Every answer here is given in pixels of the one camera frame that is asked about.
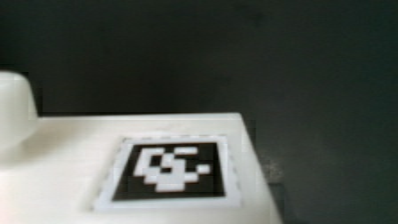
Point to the white drawer tray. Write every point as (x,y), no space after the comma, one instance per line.
(136,169)

